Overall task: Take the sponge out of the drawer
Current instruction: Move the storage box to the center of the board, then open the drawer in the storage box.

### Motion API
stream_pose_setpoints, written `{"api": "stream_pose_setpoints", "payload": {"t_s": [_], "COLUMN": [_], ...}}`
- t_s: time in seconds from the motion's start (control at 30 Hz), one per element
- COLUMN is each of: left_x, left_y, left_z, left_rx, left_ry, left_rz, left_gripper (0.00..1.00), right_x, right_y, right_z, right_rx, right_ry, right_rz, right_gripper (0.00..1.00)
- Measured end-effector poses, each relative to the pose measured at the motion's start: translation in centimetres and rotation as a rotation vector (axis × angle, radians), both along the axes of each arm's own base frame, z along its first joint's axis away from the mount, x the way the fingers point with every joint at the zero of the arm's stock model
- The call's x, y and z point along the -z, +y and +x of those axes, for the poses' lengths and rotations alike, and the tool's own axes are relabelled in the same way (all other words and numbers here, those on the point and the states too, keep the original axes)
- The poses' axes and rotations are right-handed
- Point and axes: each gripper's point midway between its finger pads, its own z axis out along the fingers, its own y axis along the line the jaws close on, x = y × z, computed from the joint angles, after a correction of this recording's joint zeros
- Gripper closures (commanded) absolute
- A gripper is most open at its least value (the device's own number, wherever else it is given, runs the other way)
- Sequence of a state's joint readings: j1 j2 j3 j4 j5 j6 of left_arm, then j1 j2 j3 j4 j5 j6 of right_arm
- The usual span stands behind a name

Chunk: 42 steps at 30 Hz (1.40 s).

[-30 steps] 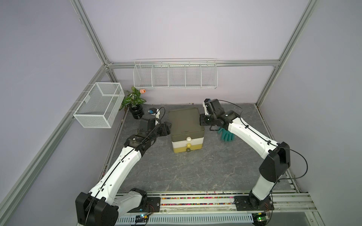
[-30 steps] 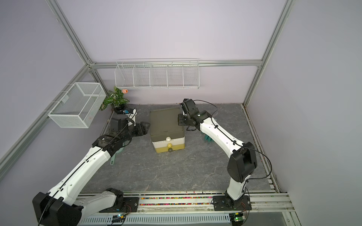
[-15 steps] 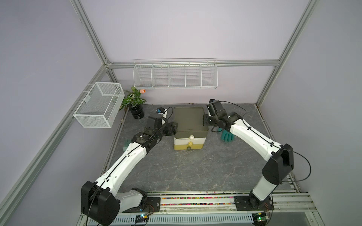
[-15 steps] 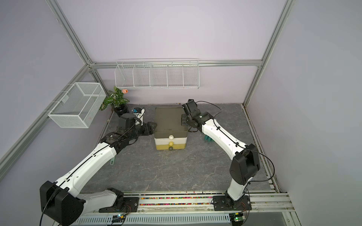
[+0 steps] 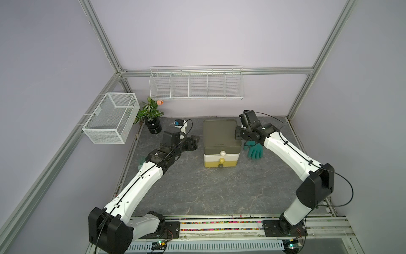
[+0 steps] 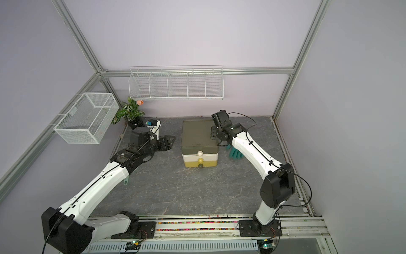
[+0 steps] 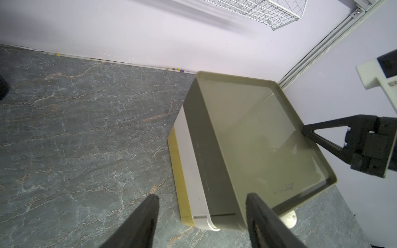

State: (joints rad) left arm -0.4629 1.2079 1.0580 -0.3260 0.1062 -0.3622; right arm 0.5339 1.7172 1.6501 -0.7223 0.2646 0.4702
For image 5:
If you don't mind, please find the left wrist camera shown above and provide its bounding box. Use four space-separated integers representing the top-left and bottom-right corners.
174 119 187 134

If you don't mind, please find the potted green plant black pot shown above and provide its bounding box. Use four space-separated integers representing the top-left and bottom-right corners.
133 97 164 134

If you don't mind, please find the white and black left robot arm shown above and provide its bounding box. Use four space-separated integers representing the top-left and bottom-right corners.
88 128 199 254

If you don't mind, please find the olive three-drawer storage box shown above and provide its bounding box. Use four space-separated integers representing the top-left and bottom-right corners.
203 119 242 168

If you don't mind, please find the long white wire shelf basket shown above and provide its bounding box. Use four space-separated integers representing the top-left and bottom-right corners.
149 66 245 100

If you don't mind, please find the light green dustpan brush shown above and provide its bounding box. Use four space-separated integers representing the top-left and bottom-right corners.
137 159 144 170

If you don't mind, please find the green rubber glove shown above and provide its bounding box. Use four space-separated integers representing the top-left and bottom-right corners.
243 141 263 160

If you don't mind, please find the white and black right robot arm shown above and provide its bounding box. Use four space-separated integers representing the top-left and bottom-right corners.
235 123 335 235

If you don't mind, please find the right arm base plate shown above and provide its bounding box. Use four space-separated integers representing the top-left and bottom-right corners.
262 220 308 238

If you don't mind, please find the white slotted cable duct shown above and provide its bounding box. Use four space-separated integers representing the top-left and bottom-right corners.
125 239 284 254

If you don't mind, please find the white wire cube basket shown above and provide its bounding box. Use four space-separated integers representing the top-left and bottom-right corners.
82 92 140 145

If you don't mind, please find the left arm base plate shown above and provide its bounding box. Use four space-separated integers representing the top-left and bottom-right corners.
141 221 180 239

